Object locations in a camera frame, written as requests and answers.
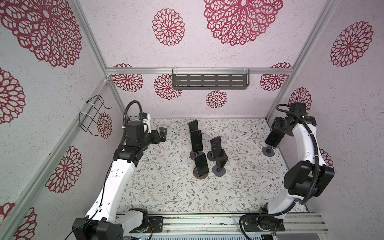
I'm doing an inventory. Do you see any blue case phone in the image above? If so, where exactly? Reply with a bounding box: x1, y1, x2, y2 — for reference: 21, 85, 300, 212
265, 129, 285, 149

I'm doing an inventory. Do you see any purple case phone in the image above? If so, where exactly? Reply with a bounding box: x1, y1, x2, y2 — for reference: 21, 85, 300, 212
210, 136, 222, 159

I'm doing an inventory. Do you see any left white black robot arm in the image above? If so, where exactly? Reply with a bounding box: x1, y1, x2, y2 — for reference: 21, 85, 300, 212
70, 100, 167, 240

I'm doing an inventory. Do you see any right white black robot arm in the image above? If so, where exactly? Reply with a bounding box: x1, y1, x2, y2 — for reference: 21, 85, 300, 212
239, 103, 335, 240

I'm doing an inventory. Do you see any grey round stand right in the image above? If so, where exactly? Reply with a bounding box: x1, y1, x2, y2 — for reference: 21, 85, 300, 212
262, 146, 275, 157

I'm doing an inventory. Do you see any tall black phone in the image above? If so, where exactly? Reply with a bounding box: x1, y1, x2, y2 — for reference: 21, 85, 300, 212
190, 130, 203, 153

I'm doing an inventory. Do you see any front phone on wooden stand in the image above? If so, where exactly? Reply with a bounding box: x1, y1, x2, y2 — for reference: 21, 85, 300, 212
194, 153, 210, 170

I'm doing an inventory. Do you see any wooden round stand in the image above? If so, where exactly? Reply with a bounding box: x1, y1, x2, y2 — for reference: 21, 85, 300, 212
193, 167, 209, 180

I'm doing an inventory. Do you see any grey stand middle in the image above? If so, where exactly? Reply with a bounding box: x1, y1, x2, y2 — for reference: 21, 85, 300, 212
207, 151, 216, 162

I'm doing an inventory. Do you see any grey slotted wall shelf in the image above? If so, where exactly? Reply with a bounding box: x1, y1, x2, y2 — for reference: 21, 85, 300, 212
171, 69, 250, 90

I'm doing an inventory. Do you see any black wire wall rack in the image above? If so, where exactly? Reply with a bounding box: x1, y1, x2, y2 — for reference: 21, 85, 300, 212
78, 95, 111, 137

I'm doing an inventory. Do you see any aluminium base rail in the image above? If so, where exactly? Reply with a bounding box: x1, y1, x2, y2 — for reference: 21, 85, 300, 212
119, 212, 331, 237

